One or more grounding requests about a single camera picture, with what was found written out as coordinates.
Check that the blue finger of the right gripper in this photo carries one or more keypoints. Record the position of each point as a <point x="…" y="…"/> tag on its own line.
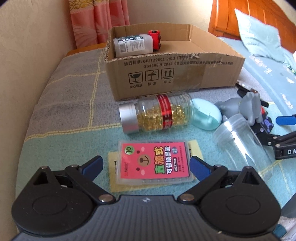
<point x="270" y="139"/>
<point x="289" y="120"/>

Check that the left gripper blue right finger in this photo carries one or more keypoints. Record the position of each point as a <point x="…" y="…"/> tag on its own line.
<point x="209" y="177"/>

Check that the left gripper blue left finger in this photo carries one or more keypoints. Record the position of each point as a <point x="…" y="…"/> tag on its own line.
<point x="83" y="176"/>

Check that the clear plastic jar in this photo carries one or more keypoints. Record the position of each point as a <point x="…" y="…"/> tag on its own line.
<point x="240" y="147"/>

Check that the grey animal figurine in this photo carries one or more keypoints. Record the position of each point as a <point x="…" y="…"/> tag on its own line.
<point x="248" y="106"/>

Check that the light blue egg case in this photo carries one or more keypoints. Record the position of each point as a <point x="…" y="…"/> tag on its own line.
<point x="206" y="115"/>

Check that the pink refill case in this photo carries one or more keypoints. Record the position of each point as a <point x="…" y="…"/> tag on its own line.
<point x="153" y="163"/>

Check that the golden capsule bottle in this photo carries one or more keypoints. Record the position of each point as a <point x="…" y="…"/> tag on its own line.
<point x="156" y="113"/>

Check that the white green medicine bottle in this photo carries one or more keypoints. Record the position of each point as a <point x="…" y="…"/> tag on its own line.
<point x="133" y="45"/>

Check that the dark blue toy block car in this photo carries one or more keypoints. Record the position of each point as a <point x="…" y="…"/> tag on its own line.
<point x="264" y="127"/>

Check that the blue floral bed sheet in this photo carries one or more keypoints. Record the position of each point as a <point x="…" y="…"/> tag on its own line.
<point x="274" y="77"/>

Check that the light blue pillow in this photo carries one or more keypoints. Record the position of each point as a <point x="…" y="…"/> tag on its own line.
<point x="259" y="39"/>

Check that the open cardboard box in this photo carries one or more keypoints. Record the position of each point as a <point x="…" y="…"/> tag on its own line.
<point x="188" y="59"/>

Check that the pink patterned curtain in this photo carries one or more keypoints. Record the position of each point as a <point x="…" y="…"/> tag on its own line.
<point x="92" y="19"/>

